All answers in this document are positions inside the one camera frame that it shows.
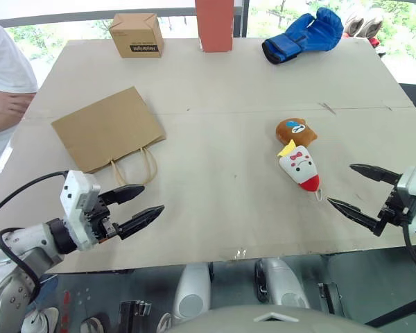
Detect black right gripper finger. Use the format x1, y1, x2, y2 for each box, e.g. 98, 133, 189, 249
349, 163, 402, 185
326, 196, 388, 238

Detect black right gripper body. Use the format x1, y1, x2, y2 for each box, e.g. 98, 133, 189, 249
377, 182, 409, 230

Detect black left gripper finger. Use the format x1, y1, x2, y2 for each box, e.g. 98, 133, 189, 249
117, 204, 166, 241
97, 185, 146, 210

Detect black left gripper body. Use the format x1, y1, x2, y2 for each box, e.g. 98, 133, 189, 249
85, 196, 122, 246

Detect person's bare hand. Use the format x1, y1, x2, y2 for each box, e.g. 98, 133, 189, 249
0, 92, 33, 116

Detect white tooth-shaped plush toy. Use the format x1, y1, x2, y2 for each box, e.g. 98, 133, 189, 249
276, 139, 324, 203

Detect silver left robot leg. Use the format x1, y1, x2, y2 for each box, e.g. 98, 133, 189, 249
172, 262, 213, 321

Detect silver robot leg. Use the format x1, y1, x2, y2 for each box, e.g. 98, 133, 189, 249
172, 262, 213, 321
254, 257, 311, 310

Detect brown plush toy head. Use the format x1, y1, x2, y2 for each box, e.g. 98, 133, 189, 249
275, 118, 318, 146

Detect black table clamp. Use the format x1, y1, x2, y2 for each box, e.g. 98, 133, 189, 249
119, 300, 153, 329

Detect silver right robot leg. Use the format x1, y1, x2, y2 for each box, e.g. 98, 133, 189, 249
254, 257, 311, 310

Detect white sneaker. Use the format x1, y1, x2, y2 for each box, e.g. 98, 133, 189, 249
20, 306, 60, 333

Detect grey robot torso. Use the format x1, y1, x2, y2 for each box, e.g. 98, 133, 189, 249
165, 304, 370, 333

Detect grey plush slippers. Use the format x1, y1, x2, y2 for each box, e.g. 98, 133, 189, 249
343, 6, 384, 40

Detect blue boxing glove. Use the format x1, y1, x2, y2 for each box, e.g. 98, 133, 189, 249
261, 6, 345, 66

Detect small cardboard box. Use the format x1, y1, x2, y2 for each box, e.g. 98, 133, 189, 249
108, 12, 165, 59

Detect person in white t-shirt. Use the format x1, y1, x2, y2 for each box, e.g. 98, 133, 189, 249
0, 15, 39, 169

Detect tall red-orange box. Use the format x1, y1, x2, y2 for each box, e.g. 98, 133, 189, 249
194, 0, 236, 53

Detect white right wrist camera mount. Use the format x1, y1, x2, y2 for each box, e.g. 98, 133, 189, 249
396, 164, 416, 225

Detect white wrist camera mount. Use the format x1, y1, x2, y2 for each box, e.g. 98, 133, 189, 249
396, 164, 416, 225
59, 169, 102, 253

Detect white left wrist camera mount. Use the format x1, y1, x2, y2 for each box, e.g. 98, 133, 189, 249
59, 169, 102, 253

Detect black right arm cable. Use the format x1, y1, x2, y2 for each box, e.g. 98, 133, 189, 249
401, 221, 416, 280

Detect brown paper bag with handles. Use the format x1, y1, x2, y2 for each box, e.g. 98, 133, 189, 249
51, 86, 168, 187

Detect black table bracket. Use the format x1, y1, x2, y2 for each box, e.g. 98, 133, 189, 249
317, 282, 347, 317

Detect dark window frame post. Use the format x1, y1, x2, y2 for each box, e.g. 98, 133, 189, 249
232, 0, 251, 38

